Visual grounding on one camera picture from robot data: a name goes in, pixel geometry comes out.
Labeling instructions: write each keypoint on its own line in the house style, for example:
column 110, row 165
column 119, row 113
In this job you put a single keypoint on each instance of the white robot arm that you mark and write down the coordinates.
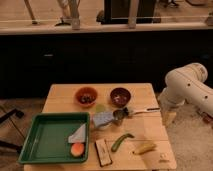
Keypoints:
column 185, row 84

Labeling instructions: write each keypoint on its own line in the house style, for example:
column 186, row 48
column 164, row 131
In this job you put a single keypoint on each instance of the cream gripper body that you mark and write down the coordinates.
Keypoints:
column 168, row 115

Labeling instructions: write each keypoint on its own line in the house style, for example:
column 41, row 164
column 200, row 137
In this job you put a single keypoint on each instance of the purple bowl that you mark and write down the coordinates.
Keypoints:
column 120, row 96

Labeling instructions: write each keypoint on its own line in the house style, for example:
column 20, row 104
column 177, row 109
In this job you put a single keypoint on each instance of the small green round object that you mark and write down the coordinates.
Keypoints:
column 100, row 108

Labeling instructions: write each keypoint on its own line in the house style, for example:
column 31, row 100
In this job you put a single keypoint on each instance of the wooden table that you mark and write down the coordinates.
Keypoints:
column 145, row 126

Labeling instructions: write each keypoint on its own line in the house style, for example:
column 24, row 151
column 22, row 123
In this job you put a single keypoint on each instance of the orange fruit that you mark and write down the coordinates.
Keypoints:
column 77, row 149

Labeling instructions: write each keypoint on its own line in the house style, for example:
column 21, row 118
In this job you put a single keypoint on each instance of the yellow banana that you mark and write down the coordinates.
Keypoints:
column 144, row 148

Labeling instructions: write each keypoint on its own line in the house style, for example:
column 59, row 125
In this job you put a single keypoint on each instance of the green plastic tray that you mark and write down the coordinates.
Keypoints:
column 47, row 138

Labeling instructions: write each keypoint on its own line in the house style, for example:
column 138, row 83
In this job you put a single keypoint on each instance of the metal cup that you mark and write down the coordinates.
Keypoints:
column 119, row 115

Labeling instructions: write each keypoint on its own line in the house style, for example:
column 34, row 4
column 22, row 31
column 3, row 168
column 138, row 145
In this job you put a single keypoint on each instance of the clutter on floor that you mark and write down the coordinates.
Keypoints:
column 206, row 118

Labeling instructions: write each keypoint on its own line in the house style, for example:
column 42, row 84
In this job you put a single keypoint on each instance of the grey folded cloth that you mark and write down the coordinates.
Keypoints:
column 79, row 136

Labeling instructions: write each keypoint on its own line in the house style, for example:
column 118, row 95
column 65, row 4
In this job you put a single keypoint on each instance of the orange bowl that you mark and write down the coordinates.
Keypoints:
column 86, row 96

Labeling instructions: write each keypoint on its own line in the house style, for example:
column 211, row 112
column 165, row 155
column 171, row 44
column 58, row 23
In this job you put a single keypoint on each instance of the blue cloth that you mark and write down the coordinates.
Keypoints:
column 102, row 119

